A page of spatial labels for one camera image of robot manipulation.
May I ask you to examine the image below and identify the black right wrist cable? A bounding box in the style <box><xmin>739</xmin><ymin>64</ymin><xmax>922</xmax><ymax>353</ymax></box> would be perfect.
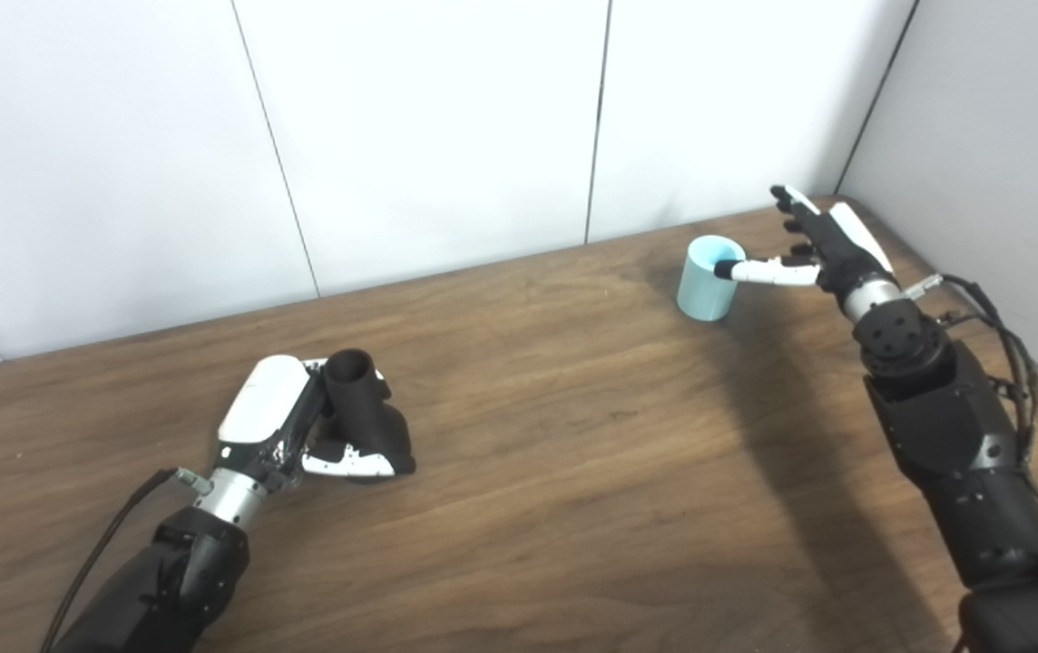
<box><xmin>905</xmin><ymin>272</ymin><xmax>1038</xmax><ymax>572</ymax></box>

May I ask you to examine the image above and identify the light-blue hose piece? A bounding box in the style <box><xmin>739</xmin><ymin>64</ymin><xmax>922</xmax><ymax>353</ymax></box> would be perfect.
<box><xmin>676</xmin><ymin>235</ymin><xmax>749</xmax><ymax>322</ymax></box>

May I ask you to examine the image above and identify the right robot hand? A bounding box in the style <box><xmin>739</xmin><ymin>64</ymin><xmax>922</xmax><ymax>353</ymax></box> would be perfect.
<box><xmin>714</xmin><ymin>184</ymin><xmax>896</xmax><ymax>296</ymax></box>

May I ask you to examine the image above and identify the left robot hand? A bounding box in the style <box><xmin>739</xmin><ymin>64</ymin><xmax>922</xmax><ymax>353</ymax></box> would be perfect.
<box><xmin>215</xmin><ymin>355</ymin><xmax>397</xmax><ymax>495</ymax></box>

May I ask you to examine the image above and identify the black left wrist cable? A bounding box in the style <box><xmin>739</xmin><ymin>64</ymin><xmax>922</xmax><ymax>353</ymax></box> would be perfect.
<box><xmin>38</xmin><ymin>467</ymin><xmax>214</xmax><ymax>653</ymax></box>

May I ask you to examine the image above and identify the black funnel-shaped nozzle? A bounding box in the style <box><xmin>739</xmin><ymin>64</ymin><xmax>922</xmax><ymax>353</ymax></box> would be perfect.
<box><xmin>323</xmin><ymin>348</ymin><xmax>417</xmax><ymax>484</ymax></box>

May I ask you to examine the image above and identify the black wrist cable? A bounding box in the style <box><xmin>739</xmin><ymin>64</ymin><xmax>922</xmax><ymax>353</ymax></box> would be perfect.
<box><xmin>905</xmin><ymin>272</ymin><xmax>1038</xmax><ymax>572</ymax></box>
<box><xmin>38</xmin><ymin>467</ymin><xmax>214</xmax><ymax>653</ymax></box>

